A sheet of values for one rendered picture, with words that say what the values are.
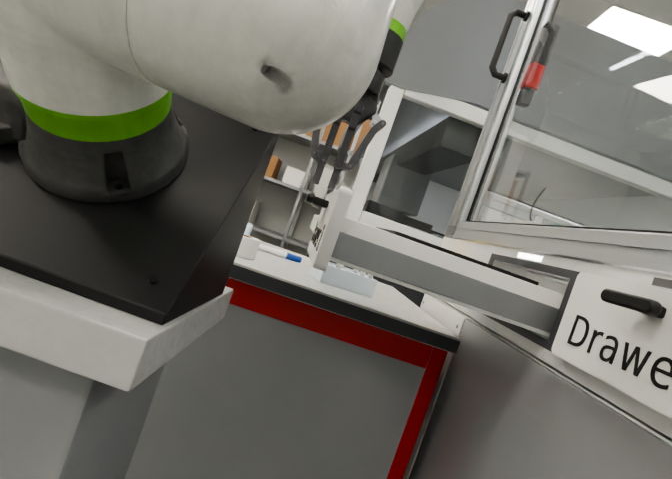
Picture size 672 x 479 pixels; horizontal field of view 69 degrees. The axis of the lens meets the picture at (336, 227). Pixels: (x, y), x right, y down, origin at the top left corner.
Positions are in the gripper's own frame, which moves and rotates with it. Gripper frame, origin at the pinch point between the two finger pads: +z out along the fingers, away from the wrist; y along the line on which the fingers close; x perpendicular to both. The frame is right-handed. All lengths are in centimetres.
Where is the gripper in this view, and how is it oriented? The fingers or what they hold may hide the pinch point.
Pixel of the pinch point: (322, 186)
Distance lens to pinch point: 79.5
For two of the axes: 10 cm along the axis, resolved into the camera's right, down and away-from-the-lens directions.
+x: 0.8, 0.3, -10.0
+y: -9.4, -3.3, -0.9
